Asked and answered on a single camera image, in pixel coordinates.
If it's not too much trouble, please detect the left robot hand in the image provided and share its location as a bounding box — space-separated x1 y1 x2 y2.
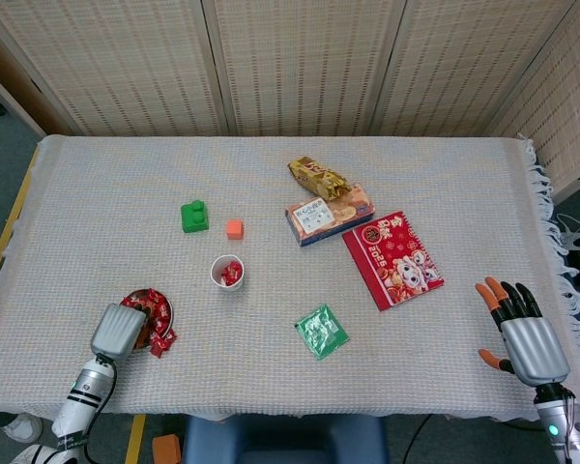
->
90 303 149 363

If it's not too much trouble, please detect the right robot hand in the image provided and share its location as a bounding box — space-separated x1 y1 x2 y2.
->
475 275 571 387

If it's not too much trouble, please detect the heap of red candies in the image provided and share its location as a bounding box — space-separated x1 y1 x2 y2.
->
121 289 173 349

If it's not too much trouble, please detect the bowl of red candies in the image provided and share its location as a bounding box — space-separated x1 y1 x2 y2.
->
119 287 177 350

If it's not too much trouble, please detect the white paper cup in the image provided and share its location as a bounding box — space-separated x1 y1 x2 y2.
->
209 254 246 292

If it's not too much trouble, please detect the orange block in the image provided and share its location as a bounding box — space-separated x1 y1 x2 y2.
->
152 433 183 464

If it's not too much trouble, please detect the white sneaker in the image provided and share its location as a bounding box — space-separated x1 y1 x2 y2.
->
3 414 44 444
9 443 57 464

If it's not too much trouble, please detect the green toy building block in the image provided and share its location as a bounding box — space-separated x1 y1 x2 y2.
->
180 198 211 235

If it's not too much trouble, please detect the white woven tablecloth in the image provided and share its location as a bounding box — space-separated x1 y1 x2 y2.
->
0 132 580 421

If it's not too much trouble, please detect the red 2026 spiral calendar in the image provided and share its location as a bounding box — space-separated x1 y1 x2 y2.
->
341 210 446 312

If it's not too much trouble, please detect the green foil sachet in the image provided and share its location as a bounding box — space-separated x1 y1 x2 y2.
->
295 303 351 362

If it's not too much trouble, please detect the orange and blue biscuit box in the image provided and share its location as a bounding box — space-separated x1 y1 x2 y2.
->
284 182 376 248

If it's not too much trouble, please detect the golden snack bag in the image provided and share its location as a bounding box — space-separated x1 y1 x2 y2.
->
287 156 353 202

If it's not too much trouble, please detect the woven bamboo screen panel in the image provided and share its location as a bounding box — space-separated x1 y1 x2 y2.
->
0 0 228 137
202 0 407 137
487 0 580 204
371 0 579 137
0 14 73 139

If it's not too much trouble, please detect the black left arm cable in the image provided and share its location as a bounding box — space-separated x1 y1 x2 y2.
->
83 355 118 464

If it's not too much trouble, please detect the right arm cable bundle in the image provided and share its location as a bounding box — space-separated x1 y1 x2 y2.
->
563 389 580 464

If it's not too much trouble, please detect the black floor cable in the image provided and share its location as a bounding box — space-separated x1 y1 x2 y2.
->
404 414 436 464

